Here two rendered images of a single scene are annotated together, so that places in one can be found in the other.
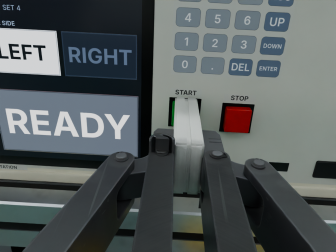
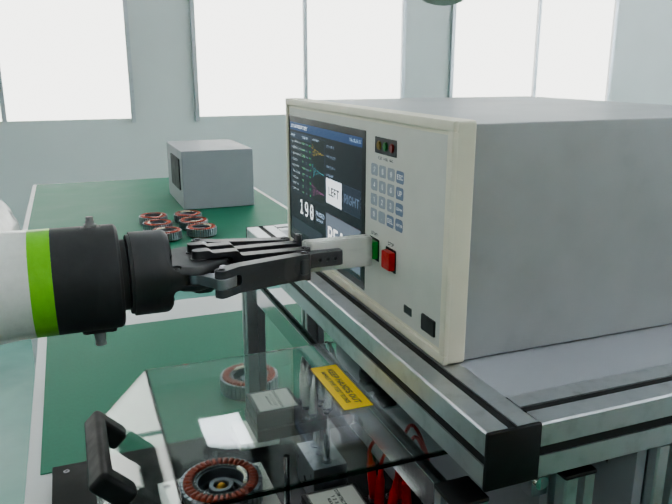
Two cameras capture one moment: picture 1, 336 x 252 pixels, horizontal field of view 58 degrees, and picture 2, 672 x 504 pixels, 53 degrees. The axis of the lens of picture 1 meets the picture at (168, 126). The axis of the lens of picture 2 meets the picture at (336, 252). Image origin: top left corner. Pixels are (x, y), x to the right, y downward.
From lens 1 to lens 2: 63 cm
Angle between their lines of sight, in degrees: 64
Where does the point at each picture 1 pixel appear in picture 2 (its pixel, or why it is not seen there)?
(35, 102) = (334, 224)
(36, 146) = not seen: hidden behind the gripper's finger
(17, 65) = (332, 200)
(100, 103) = (350, 231)
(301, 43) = (408, 210)
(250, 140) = (396, 280)
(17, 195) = (315, 279)
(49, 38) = (340, 187)
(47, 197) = (321, 285)
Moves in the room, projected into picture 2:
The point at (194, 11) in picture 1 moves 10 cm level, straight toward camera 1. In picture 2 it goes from (375, 181) to (277, 186)
